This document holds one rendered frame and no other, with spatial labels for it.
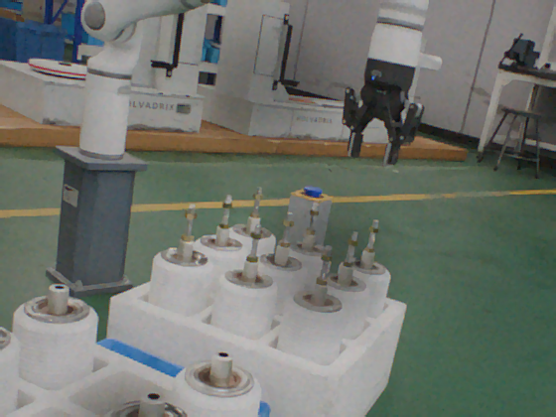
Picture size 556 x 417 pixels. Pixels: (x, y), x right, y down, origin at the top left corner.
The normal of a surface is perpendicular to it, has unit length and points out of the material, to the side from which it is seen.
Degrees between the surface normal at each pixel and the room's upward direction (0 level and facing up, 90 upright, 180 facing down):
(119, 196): 90
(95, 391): 90
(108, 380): 90
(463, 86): 90
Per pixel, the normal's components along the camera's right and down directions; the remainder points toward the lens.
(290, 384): -0.37, 0.21
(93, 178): -0.01, 0.33
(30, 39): 0.75, 0.36
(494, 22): -0.68, 0.08
